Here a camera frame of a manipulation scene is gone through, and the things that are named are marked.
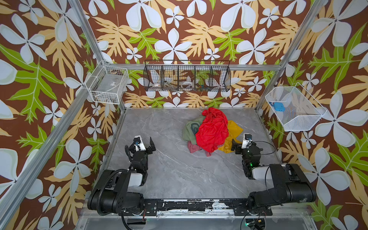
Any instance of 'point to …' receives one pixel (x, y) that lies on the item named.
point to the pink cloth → (195, 148)
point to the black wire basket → (187, 75)
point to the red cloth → (213, 131)
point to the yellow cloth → (234, 130)
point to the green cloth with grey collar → (191, 129)
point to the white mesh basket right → (296, 108)
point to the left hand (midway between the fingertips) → (141, 138)
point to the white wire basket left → (108, 84)
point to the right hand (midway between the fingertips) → (240, 139)
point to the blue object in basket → (279, 107)
